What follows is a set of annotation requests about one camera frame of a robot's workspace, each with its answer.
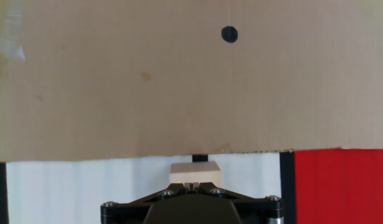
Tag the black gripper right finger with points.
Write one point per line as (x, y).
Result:
(259, 211)

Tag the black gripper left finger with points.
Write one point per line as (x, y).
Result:
(122, 211)

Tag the light wooden block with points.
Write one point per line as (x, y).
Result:
(194, 172)

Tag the colourful Mondrian pattern cloth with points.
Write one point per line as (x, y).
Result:
(69, 186)

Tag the brown cardboard sheet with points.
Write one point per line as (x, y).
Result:
(116, 93)

